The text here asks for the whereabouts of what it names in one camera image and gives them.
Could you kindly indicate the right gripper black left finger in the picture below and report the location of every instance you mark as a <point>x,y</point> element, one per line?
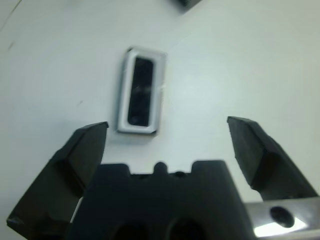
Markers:
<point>62,175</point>

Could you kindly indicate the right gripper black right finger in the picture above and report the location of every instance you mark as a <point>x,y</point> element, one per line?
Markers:
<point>270,170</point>

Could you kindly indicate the slim black camera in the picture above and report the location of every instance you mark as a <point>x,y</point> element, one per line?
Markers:
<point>140,95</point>

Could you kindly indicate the black printed box lid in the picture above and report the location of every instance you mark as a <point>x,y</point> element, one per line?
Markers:
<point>187,2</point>

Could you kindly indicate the black box with white insert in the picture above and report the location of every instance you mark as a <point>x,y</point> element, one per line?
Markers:
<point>123,100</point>

